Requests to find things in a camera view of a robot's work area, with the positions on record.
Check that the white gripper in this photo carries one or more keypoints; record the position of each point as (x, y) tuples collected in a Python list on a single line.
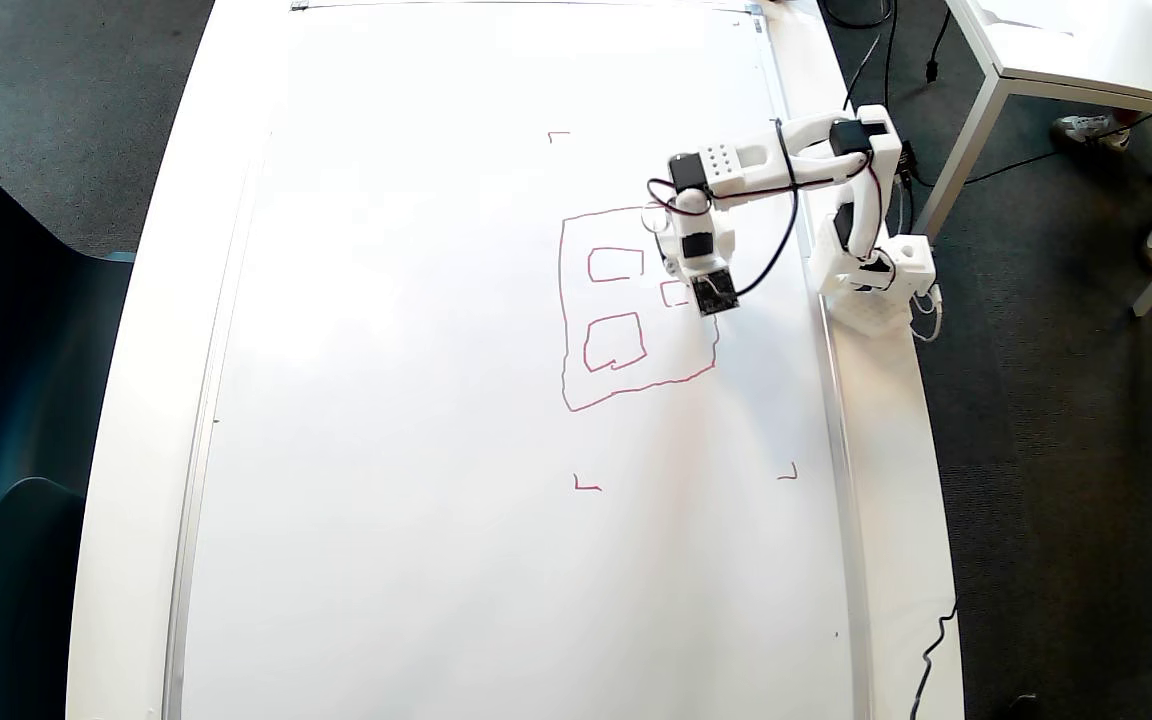
[(672, 266)]

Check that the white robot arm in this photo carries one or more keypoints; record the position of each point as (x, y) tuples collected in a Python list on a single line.
[(876, 280)]

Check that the large whiteboard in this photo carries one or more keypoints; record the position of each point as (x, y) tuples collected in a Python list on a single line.
[(386, 400)]

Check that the black power adapter box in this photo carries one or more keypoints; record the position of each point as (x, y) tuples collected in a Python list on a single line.
[(909, 162)]

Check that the white side table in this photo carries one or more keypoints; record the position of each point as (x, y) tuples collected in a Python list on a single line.
[(1116, 60)]

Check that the dark blue chair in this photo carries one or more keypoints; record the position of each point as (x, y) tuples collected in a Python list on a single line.
[(16, 620), (6, 350)]

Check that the black wrist camera board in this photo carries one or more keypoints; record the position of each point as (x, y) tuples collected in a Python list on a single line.
[(715, 292)]

